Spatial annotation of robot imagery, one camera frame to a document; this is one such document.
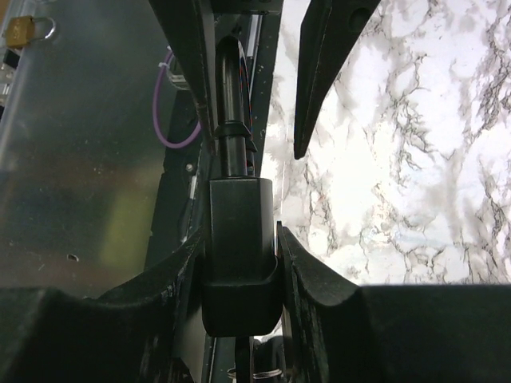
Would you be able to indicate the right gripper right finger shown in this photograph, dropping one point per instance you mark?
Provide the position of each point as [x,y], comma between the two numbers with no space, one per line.
[336,331]

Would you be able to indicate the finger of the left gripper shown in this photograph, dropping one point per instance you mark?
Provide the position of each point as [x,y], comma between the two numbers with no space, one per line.
[189,28]
[328,33]

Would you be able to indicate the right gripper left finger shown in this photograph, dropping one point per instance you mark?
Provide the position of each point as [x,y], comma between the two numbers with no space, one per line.
[146,330]

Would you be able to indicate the black padlock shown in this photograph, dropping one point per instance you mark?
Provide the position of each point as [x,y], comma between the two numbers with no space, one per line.
[241,289]

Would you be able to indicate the large brass padlock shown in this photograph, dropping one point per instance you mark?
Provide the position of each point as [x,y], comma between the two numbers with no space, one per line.
[23,30]

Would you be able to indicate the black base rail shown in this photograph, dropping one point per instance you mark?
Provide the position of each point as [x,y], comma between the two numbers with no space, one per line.
[188,163]

